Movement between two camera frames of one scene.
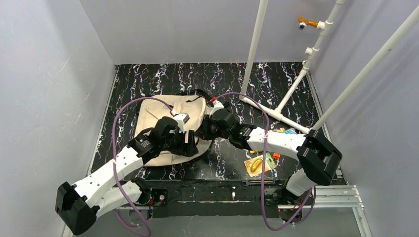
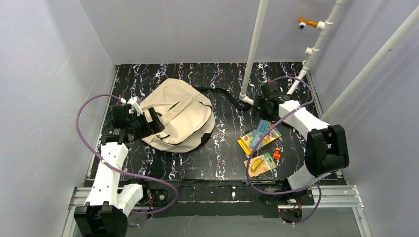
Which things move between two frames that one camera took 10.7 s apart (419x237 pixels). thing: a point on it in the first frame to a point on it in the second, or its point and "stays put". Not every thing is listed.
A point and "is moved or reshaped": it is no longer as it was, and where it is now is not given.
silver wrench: (259, 182) stays put
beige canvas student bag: (152, 108) is moved or reshaped
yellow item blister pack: (254, 167) stays put
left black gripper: (188, 146) to (147, 122)
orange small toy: (276, 156) stays put
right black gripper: (207, 127) to (263, 104)
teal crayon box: (292, 131) is moved or reshaped
